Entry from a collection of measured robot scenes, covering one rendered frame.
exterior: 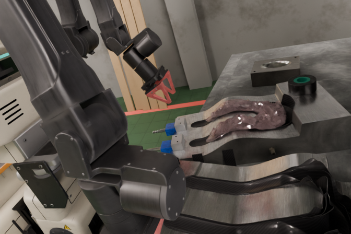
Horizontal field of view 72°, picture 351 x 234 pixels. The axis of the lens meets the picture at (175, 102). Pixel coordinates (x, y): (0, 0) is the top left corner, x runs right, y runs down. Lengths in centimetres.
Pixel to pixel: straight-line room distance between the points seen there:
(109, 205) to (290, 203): 31
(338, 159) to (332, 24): 267
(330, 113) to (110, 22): 65
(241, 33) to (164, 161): 297
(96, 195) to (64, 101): 12
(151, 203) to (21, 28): 22
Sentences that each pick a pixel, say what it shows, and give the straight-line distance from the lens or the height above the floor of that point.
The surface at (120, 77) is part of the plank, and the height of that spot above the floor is 47.
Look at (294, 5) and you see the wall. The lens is 320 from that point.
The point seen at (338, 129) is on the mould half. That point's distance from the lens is 76.
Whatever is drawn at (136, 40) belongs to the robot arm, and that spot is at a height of 120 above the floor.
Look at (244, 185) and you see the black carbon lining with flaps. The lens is 60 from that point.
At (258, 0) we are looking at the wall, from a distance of 314.
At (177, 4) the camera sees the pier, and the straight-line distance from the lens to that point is 302.
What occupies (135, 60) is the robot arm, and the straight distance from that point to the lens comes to 76.
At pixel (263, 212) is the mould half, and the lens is 52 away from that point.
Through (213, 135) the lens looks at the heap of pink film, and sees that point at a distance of 77.
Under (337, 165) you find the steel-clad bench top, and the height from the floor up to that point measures 80.
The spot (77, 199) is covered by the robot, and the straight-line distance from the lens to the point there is 89.
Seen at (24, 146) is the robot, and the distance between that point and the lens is 71.
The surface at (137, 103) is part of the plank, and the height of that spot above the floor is 9.
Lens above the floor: 132
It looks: 25 degrees down
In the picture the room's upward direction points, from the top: 18 degrees counter-clockwise
